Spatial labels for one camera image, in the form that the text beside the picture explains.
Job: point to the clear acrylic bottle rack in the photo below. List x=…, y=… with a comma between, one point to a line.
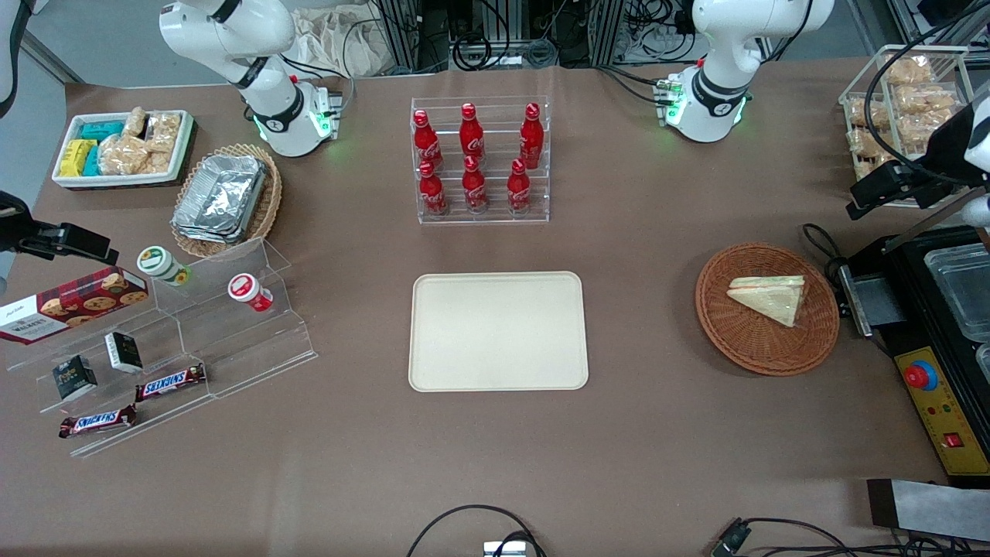
x=534, y=209

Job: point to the white rectangular snack bin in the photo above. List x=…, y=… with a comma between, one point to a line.
x=182, y=155

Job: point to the brown Snickers bar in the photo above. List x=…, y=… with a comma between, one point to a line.
x=97, y=422
x=170, y=383

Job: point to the yellow snack packet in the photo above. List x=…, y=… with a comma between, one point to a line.
x=76, y=157

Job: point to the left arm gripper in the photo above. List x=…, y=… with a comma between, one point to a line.
x=948, y=148

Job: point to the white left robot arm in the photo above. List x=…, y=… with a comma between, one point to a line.
x=727, y=46

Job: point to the clear acrylic step display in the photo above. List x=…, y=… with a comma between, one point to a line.
x=232, y=348

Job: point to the triangle sandwich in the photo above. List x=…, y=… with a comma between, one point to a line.
x=769, y=298

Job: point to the red cookie box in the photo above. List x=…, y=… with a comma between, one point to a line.
x=73, y=305

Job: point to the clear bag of bread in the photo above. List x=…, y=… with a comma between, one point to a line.
x=924, y=104
x=865, y=112
x=909, y=71
x=870, y=151

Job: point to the green lid white cup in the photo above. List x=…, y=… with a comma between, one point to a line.
x=161, y=264

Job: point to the red emergency button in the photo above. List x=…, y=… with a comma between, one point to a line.
x=921, y=376

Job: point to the black sealing machine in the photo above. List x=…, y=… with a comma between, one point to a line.
x=920, y=340

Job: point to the small black box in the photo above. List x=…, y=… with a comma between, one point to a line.
x=74, y=377
x=124, y=352

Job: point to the clear bag of crackers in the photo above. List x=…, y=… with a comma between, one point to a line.
x=136, y=122
x=122, y=155
x=160, y=161
x=165, y=131

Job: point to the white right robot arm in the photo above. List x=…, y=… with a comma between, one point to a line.
x=232, y=31

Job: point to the stacked foil containers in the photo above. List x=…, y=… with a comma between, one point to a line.
x=220, y=197

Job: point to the red lid white cup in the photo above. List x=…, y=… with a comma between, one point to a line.
x=249, y=292

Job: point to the aluminium frame post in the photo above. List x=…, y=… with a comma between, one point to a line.
x=607, y=31
x=402, y=31

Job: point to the red cola bottle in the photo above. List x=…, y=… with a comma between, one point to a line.
x=471, y=131
x=531, y=139
x=432, y=193
x=519, y=189
x=474, y=189
x=427, y=143

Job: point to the round brown wicker basket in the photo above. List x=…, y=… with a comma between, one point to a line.
x=742, y=340

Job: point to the grey flat sheet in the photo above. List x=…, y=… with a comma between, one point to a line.
x=936, y=509

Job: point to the crumpled white cloth bag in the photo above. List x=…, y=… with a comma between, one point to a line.
x=340, y=42

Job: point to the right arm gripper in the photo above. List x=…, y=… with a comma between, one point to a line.
x=15, y=230

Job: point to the teal snack packet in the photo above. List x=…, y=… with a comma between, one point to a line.
x=102, y=129
x=92, y=161

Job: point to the beige plastic tray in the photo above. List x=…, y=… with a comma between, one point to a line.
x=499, y=331

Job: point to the clear plastic container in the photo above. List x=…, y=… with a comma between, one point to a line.
x=963, y=290

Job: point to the oval light wicker basket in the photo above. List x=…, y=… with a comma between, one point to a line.
x=267, y=209

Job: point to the small silver device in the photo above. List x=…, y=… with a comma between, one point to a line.
x=504, y=550

